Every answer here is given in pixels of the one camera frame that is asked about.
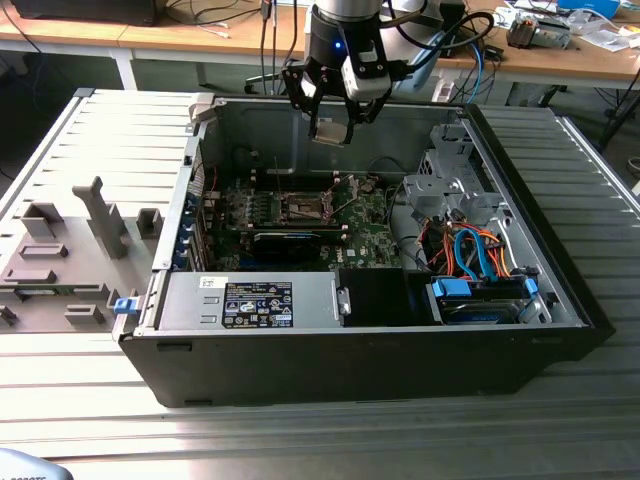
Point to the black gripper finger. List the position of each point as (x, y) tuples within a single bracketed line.
[(350, 120), (291, 82)]

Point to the silver CPU chip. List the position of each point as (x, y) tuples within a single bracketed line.
[(330, 132)]

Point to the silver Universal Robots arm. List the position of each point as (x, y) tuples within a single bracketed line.
[(345, 7)]

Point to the CPU socket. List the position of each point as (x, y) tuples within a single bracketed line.
[(299, 202)]

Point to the CPU cooler heatsink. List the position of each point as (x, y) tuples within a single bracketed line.
[(522, 32)]

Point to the black office chair base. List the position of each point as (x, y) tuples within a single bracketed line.
[(255, 82)]

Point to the white plastic item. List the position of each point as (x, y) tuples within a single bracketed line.
[(444, 91)]

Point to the green motherboard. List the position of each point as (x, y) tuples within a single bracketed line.
[(370, 225)]

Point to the silver metal drive cage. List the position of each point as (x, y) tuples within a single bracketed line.
[(435, 190)]

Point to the black graphics card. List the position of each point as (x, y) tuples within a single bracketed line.
[(285, 247)]

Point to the wooden desk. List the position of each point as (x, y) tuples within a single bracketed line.
[(150, 35), (550, 62)]

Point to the black plastic shroud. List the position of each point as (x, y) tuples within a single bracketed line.
[(375, 297)]

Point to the black power supply label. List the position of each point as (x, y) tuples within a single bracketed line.
[(257, 305)]

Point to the hard disk in blue carrier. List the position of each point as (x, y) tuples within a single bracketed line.
[(475, 312)]

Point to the grey power supply unit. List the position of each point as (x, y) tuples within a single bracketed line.
[(190, 300)]

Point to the grey parts rack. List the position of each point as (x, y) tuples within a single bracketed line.
[(132, 265)]

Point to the black PC case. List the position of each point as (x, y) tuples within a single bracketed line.
[(300, 365)]

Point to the blue box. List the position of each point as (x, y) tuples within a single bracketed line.
[(590, 6)]

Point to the white paper documents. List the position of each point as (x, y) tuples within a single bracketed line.
[(607, 37)]

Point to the blue case latch clip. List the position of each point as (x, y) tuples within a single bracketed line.
[(125, 306)]

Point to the green RAM stick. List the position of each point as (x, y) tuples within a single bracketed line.
[(40, 292)]

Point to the grey rounded device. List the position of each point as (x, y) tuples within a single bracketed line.
[(25, 467)]

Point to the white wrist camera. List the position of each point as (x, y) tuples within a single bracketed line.
[(360, 82)]

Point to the silver metal bracket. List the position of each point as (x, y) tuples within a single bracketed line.
[(344, 300)]

